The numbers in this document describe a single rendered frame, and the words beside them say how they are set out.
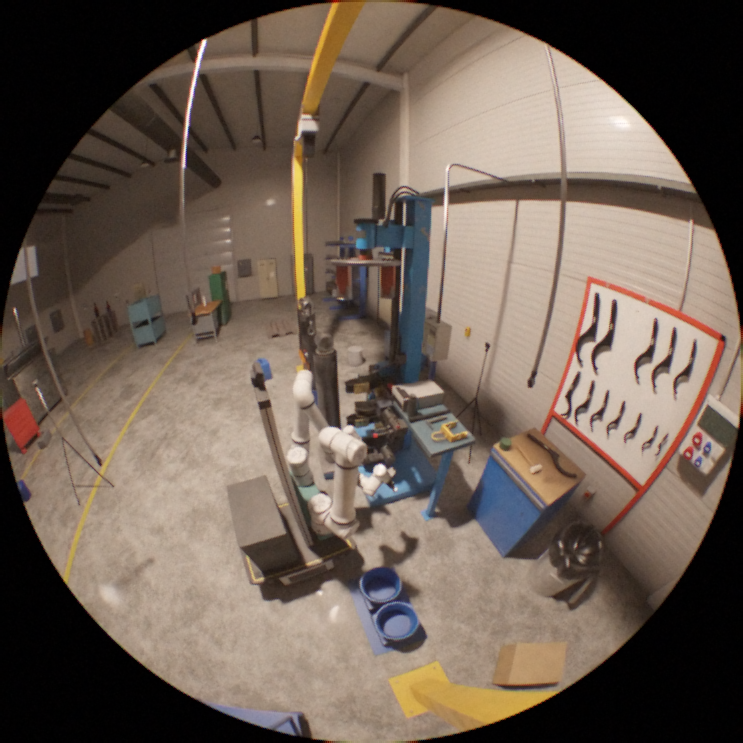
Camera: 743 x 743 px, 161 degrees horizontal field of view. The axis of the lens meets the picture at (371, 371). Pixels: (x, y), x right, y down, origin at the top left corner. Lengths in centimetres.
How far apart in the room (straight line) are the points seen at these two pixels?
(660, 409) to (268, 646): 371
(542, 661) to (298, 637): 184
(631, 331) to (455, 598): 275
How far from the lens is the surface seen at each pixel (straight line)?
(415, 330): 246
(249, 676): 260
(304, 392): 167
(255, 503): 201
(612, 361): 282
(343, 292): 230
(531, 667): 243
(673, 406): 273
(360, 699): 245
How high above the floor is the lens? 242
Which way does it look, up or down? 28 degrees down
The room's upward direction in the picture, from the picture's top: 1 degrees clockwise
